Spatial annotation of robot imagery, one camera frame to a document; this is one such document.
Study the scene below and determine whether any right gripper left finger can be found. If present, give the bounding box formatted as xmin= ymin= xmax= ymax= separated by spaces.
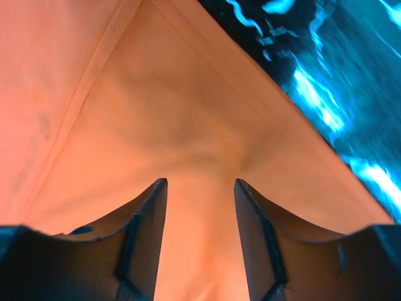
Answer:
xmin=1 ymin=179 xmax=167 ymax=300

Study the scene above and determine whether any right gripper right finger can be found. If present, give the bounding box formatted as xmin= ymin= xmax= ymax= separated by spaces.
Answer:
xmin=234 ymin=179 xmax=400 ymax=300

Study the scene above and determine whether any orange t-shirt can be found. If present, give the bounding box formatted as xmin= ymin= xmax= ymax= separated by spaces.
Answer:
xmin=1 ymin=1 xmax=391 ymax=300

